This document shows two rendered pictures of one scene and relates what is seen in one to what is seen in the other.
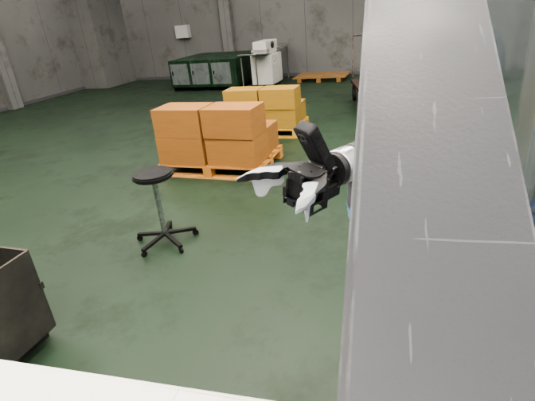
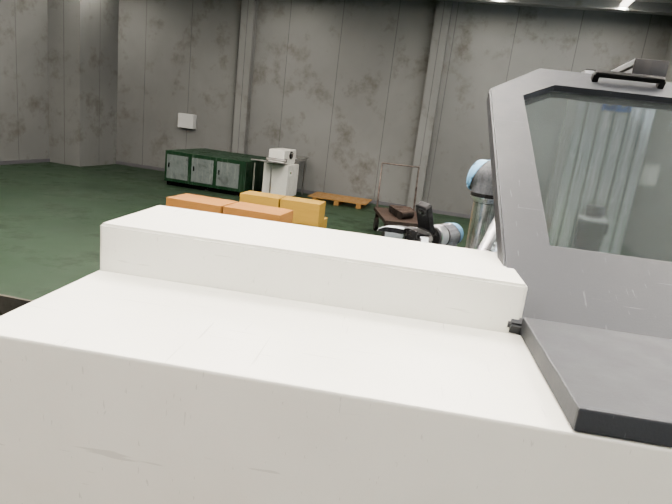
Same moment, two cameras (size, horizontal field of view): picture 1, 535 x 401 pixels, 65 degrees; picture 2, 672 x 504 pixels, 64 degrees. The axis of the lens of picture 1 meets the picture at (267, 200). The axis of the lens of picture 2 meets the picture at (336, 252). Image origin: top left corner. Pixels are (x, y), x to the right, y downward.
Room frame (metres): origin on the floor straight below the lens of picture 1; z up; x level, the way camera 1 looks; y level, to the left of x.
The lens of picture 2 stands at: (-0.78, 0.45, 1.76)
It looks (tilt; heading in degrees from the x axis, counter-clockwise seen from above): 14 degrees down; 350
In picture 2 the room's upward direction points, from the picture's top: 7 degrees clockwise
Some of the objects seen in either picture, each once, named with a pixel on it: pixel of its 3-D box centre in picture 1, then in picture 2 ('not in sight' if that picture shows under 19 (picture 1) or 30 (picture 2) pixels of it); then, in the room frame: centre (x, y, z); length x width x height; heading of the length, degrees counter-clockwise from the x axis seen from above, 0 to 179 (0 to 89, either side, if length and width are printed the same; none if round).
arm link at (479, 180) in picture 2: not in sight; (480, 234); (1.04, -0.42, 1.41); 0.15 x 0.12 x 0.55; 41
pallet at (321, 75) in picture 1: (322, 76); (340, 200); (10.64, -1.62, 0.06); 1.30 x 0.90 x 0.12; 66
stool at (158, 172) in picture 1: (157, 208); not in sight; (3.16, 0.91, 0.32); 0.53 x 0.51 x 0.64; 164
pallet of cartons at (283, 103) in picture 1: (266, 108); (284, 220); (6.36, -0.11, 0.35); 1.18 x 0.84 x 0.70; 67
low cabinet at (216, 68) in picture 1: (217, 70); (222, 170); (11.35, 0.96, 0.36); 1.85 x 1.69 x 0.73; 66
